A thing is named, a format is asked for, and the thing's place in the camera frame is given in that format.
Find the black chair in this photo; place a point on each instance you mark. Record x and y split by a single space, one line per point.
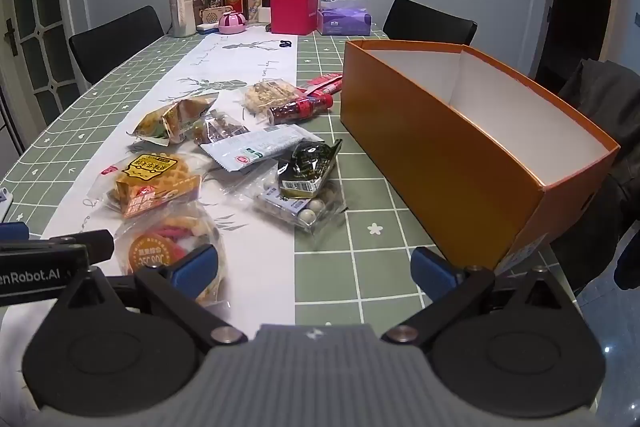
430 22
117 42

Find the small white box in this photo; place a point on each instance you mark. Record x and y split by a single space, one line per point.
264 14

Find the beige small radio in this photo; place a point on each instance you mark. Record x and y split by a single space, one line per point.
215 16

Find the pink square box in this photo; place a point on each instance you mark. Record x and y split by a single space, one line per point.
294 14

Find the puffed rice packet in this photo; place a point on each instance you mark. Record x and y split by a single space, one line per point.
270 97

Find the dark jacket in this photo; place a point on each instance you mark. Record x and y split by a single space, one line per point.
600 107

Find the red jujube packet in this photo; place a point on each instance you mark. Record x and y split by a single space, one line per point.
300 109

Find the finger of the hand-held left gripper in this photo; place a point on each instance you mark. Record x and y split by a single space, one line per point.
12 231
80 243

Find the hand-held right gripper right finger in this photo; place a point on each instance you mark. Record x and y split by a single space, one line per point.
430 272

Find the dark green snack packet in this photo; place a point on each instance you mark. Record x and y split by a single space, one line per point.
305 167

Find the orange cardboard box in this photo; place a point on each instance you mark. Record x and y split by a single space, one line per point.
450 147

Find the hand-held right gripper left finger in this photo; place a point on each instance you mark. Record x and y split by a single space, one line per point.
197 268

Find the small white object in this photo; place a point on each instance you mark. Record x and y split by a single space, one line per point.
4 202

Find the white tall bottle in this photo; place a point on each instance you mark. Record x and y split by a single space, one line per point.
182 7

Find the green grid tablecloth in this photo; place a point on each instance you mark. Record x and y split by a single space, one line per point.
350 217

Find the purple tissue box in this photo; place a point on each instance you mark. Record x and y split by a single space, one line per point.
345 19

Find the brown nuts clear packet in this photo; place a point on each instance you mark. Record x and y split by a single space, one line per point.
220 128

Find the round cracker packet orange label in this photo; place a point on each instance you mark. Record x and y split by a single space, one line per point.
147 252

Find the white printed table runner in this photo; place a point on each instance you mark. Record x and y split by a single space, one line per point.
240 62

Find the white snack packet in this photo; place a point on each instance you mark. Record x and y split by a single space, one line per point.
260 147

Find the yellow snack packet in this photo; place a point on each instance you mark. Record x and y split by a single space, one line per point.
170 119

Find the white flat case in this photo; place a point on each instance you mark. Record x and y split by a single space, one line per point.
207 28

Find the pink round container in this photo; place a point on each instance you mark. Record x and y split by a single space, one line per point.
232 23

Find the glass panel door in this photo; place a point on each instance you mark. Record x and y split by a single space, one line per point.
35 7

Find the white balls clear packet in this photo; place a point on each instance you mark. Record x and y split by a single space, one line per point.
300 213

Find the waffle packet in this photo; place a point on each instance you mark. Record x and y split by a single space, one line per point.
150 187

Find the red sausage packet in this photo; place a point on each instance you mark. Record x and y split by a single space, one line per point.
325 83

